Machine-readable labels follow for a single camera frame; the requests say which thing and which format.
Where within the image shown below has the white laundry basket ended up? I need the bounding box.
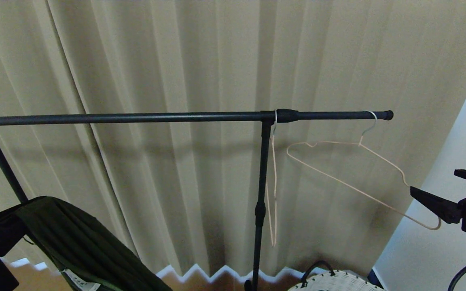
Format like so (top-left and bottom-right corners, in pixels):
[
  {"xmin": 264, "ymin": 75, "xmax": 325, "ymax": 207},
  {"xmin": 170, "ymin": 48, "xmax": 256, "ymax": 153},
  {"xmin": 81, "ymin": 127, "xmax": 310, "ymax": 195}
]
[{"xmin": 288, "ymin": 261, "xmax": 385, "ymax": 291}]

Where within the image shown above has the green long-sleeved shirt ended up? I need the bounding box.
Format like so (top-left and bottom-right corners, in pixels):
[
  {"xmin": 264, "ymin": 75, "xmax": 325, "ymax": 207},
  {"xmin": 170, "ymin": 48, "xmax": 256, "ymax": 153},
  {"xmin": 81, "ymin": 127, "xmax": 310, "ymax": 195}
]
[{"xmin": 15, "ymin": 196, "xmax": 173, "ymax": 291}]

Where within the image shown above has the beige curtain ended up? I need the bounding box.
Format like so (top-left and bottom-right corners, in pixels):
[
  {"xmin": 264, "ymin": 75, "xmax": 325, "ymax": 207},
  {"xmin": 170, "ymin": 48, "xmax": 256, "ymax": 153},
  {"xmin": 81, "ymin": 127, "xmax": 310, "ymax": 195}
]
[{"xmin": 0, "ymin": 0, "xmax": 466, "ymax": 283}]

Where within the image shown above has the pink clothes hanger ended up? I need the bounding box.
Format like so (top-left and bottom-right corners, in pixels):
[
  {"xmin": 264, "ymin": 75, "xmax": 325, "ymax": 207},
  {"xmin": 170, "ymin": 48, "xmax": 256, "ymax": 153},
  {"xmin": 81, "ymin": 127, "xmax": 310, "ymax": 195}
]
[
  {"xmin": 265, "ymin": 110, "xmax": 279, "ymax": 248},
  {"xmin": 286, "ymin": 111, "xmax": 443, "ymax": 231}
]

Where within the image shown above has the black clothes rack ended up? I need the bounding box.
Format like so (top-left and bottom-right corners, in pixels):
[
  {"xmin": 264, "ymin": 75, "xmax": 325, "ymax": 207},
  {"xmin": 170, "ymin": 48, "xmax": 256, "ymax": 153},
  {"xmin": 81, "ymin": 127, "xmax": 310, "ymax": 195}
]
[{"xmin": 0, "ymin": 108, "xmax": 394, "ymax": 291}]

